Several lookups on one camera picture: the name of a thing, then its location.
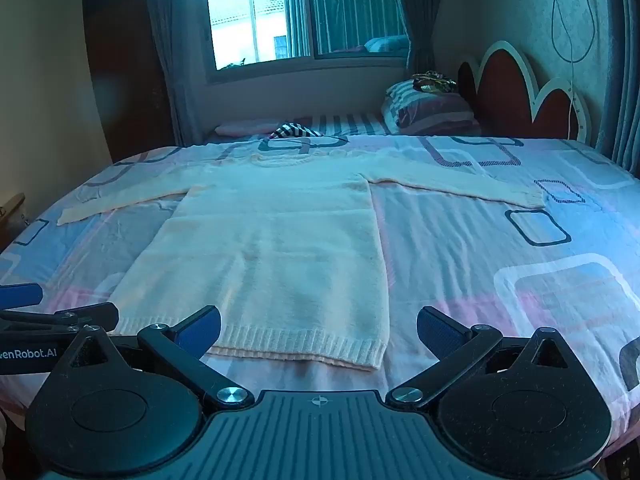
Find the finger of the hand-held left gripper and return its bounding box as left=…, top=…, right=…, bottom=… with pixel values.
left=0, top=282, right=44, bottom=308
left=0, top=302, right=120, bottom=336

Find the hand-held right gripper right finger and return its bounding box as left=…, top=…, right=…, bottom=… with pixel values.
left=387, top=305, right=574, bottom=409

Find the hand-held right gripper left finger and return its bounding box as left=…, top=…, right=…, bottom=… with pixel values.
left=65, top=304, right=256, bottom=409

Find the cream knitted sweater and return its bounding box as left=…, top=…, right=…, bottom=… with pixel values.
left=56, top=152, right=547, bottom=373

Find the wooden bedside furniture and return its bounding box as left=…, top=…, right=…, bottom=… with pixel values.
left=0, top=192, right=27, bottom=252

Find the pink and blue patterned quilt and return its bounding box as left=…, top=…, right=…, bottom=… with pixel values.
left=0, top=135, right=640, bottom=443

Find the pink striped pillow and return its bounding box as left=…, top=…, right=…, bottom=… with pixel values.
left=395, top=116, right=482, bottom=137

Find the pink flat pillow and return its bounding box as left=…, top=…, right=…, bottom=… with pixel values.
left=216, top=119, right=282, bottom=137

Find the black white striped cloth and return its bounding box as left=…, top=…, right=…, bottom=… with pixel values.
left=270, top=122, right=324, bottom=140

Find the striped bed sheet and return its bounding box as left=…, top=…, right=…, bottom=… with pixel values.
left=205, top=112, right=483, bottom=144

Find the striped patchwork pillow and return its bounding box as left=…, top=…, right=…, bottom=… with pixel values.
left=381, top=80, right=475, bottom=130

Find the red and white headboard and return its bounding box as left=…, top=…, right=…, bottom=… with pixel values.
left=457, top=41, right=594, bottom=144

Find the dark wooden wardrobe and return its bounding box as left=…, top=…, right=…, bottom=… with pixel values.
left=81, top=0, right=177, bottom=164

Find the colourful shiny bag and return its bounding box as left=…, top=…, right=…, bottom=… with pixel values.
left=411, top=72, right=459, bottom=94

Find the grey curtain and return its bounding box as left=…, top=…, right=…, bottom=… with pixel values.
left=390, top=0, right=444, bottom=92
left=142, top=0, right=212, bottom=147
left=602, top=0, right=640, bottom=177

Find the sliding glass window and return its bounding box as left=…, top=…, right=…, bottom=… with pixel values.
left=197, top=0, right=412, bottom=75

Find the white charging cable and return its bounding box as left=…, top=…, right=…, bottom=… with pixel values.
left=551, top=0, right=599, bottom=144

